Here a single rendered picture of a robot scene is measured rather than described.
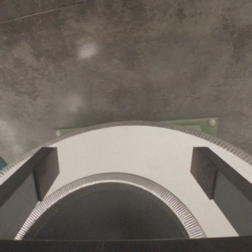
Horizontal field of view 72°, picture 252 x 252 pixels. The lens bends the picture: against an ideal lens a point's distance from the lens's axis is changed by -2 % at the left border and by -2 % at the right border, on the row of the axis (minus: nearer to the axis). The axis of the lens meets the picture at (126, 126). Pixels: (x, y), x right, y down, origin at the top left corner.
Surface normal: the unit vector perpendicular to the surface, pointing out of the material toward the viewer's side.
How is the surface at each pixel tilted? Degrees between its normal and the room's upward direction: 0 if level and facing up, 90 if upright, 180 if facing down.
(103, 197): 12
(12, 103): 0
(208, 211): 90
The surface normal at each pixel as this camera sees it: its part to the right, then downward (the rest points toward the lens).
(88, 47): -0.10, 0.63
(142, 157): -0.17, -0.77
